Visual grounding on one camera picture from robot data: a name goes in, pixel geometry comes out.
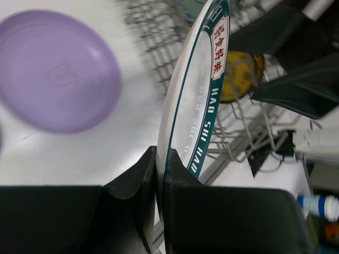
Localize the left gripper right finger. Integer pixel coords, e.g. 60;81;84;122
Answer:
163;150;315;253

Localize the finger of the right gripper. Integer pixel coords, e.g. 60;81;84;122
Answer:
252;55;338;119
228;5;331;57

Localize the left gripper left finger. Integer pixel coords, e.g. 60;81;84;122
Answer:
1;146;156;253

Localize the white plate floral rim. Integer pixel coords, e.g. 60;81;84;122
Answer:
155;1;230;236

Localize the left yellow patterned plate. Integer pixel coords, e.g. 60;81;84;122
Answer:
220;51;265;104

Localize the white blue bottle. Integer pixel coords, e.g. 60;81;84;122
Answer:
297;195;339;222

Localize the orange object at edge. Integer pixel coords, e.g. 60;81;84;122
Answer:
325;223;339;245

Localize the grey wire dish rack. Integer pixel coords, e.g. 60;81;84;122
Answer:
124;1;300;185

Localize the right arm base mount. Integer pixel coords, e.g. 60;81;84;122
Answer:
246;130;295;177

